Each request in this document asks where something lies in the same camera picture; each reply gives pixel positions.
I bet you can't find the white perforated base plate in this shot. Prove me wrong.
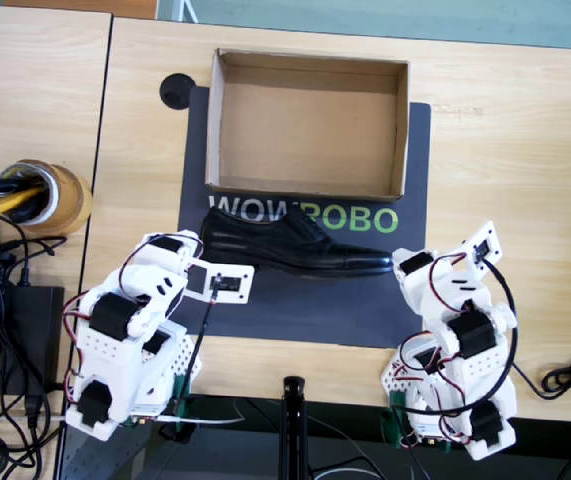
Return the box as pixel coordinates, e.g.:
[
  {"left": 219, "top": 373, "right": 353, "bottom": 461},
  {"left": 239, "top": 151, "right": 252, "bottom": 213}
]
[
  {"left": 162, "top": 329, "right": 205, "bottom": 389},
  {"left": 381, "top": 344, "right": 416, "bottom": 396}
]

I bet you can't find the black camera stand pole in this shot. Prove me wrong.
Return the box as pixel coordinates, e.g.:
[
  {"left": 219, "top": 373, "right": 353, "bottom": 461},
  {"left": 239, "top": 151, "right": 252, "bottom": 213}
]
[{"left": 282, "top": 375, "right": 309, "bottom": 480}]

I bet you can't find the black perforated metal panel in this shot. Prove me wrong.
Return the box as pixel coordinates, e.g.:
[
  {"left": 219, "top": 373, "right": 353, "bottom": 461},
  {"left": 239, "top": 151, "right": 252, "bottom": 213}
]
[{"left": 57, "top": 424, "right": 166, "bottom": 480}]

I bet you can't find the gripper white camera mount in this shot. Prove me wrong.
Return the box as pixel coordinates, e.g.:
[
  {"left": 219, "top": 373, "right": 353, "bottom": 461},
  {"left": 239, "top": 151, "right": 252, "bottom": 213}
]
[
  {"left": 457, "top": 219, "right": 505, "bottom": 275},
  {"left": 183, "top": 259, "right": 256, "bottom": 306}
]

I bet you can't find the black leather dress shoe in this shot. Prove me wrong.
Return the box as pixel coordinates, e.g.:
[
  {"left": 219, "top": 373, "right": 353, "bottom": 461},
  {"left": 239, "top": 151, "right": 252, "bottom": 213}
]
[{"left": 198, "top": 205, "right": 395, "bottom": 279}]

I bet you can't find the brown wooden furniture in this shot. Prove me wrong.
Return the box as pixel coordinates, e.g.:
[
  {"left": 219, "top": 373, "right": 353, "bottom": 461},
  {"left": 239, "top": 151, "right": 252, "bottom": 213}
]
[{"left": 0, "top": 0, "right": 159, "bottom": 22}]

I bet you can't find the black tool handle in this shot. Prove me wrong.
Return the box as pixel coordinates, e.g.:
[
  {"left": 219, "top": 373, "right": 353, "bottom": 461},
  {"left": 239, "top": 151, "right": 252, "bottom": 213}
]
[{"left": 8, "top": 198, "right": 49, "bottom": 225}]

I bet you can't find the open cardboard box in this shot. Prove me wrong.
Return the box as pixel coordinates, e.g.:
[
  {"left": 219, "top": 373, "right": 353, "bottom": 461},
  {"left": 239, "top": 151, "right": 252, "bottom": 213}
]
[{"left": 204, "top": 47, "right": 411, "bottom": 204}]

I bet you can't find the tan packing tape roll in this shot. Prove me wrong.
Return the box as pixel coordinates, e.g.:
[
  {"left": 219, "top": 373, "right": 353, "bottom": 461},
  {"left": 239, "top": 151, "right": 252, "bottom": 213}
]
[{"left": 2, "top": 158, "right": 95, "bottom": 236}]

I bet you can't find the black power adapter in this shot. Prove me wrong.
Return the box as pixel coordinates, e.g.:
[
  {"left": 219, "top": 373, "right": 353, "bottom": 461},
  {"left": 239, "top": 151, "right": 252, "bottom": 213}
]
[{"left": 0, "top": 284, "right": 66, "bottom": 396}]

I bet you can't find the yellow handled cutter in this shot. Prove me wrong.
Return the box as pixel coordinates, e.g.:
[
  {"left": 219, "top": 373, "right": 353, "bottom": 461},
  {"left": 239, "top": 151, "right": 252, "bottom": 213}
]
[{"left": 0, "top": 185, "right": 46, "bottom": 217}]

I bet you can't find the white usb cable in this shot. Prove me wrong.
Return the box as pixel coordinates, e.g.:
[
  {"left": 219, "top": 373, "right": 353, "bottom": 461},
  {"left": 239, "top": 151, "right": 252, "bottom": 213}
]
[{"left": 157, "top": 399, "right": 246, "bottom": 427}]

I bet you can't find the green table clamp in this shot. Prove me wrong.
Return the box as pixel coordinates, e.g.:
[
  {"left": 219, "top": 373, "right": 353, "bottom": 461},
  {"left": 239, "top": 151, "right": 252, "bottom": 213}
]
[
  {"left": 173, "top": 377, "right": 192, "bottom": 432},
  {"left": 388, "top": 392, "right": 409, "bottom": 446}
]

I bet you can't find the dark mat with WOWROBO print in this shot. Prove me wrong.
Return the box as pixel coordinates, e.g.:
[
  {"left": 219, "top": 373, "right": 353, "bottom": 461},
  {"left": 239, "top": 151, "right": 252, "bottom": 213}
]
[{"left": 177, "top": 85, "right": 433, "bottom": 347}]

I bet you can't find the camera black cable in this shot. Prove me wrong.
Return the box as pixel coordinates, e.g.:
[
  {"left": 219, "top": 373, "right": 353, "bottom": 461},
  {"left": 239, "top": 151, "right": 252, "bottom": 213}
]
[
  {"left": 389, "top": 257, "right": 519, "bottom": 416},
  {"left": 172, "top": 287, "right": 219, "bottom": 419}
]

